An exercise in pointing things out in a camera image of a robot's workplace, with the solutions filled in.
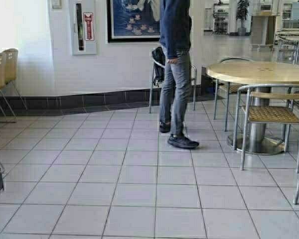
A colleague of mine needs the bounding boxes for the background tables and chairs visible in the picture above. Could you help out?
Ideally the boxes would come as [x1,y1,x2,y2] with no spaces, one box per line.
[275,28,299,64]

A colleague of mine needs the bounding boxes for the metal chair behind person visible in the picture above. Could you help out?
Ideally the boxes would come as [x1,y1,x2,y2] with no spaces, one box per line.
[149,46,197,114]

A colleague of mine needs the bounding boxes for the black backpack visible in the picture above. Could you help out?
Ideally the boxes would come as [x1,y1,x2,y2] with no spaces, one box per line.
[151,46,165,87]

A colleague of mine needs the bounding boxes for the metal chair behind table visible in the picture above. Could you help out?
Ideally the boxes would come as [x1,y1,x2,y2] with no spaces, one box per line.
[213,56,253,131]

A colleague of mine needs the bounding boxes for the framed blue poster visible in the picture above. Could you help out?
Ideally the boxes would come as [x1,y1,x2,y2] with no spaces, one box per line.
[107,0,160,43]

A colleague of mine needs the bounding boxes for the round wooden cafe table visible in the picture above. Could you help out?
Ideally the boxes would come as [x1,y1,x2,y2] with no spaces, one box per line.
[207,61,299,148]

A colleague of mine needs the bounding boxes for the person in blue hoodie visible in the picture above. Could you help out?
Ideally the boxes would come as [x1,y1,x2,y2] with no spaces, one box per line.
[159,0,199,149]

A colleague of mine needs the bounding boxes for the red fire extinguisher sign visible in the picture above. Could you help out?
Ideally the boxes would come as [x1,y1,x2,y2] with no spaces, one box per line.
[83,12,94,41]

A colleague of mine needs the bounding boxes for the white fire extinguisher cabinet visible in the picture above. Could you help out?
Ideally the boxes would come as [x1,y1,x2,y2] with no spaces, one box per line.
[68,0,97,55]

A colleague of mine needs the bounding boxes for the metal wicker chair front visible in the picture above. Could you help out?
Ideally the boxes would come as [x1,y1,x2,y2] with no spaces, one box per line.
[228,84,299,170]

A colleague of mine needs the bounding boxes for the potted tree plant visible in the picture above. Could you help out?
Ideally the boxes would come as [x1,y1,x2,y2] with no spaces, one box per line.
[236,0,250,36]

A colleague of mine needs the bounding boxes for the wooden counter stand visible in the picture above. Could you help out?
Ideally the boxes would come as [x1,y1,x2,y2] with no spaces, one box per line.
[251,11,278,47]

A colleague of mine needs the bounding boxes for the wooden chair far left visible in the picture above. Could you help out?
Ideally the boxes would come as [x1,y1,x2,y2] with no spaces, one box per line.
[3,48,28,110]

